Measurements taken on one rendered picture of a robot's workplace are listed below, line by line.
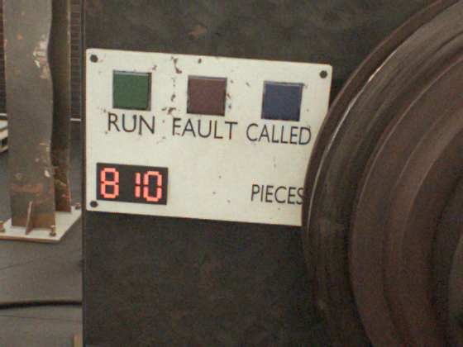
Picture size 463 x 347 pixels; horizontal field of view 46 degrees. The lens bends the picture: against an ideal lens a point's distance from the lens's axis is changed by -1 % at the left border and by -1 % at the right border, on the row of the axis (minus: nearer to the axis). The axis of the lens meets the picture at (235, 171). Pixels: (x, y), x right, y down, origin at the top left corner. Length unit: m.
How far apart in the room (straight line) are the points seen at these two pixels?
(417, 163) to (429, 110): 0.04
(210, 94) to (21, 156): 2.80
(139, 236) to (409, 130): 0.35
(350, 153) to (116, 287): 0.36
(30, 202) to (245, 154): 2.86
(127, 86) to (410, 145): 0.30
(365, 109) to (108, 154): 0.29
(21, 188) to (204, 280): 2.77
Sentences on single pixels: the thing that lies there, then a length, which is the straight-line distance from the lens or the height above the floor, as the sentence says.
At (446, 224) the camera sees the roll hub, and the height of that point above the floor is 1.14.
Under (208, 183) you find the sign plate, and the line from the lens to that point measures 0.61.
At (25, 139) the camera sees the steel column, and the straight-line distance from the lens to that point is 3.31.
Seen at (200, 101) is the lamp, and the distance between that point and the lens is 0.59.
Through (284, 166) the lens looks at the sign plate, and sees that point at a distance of 0.61.
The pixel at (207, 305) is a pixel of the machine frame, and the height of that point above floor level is 0.94.
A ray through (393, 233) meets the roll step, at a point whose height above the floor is 1.12.
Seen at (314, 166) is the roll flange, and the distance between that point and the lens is 0.54.
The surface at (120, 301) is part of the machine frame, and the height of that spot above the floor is 0.94.
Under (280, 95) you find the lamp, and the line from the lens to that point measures 0.59.
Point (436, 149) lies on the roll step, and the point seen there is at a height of 1.19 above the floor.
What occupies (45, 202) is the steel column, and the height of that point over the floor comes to 0.20.
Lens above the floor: 1.28
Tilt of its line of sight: 15 degrees down
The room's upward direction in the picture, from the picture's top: 4 degrees clockwise
